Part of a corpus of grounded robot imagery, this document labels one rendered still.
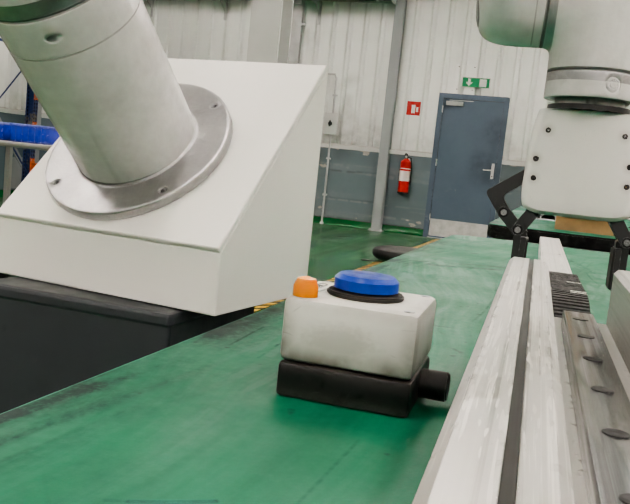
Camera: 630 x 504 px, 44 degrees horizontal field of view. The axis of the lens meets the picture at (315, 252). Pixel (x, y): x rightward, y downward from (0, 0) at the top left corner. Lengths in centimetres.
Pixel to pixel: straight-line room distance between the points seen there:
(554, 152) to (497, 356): 52
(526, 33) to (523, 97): 1084
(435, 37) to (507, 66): 112
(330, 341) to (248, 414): 6
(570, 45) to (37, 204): 52
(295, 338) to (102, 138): 32
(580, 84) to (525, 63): 1092
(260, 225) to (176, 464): 39
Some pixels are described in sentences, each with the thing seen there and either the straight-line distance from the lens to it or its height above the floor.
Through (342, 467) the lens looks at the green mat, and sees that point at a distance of 38.
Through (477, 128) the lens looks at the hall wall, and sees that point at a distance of 1160.
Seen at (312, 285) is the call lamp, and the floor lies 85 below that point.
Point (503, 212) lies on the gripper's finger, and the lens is 78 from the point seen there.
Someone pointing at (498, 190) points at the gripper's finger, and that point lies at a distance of 78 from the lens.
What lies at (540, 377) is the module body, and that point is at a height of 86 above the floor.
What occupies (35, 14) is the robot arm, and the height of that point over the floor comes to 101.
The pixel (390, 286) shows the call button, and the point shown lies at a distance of 47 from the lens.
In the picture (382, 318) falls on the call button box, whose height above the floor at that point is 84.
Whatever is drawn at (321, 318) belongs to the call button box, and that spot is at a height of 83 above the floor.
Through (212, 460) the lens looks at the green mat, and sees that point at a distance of 37.
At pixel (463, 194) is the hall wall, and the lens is 1159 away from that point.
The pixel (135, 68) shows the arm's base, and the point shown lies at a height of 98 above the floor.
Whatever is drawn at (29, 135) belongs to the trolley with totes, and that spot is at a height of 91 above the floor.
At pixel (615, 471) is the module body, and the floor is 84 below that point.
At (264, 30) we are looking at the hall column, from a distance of 701.
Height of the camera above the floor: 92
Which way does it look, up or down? 6 degrees down
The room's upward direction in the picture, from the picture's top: 6 degrees clockwise
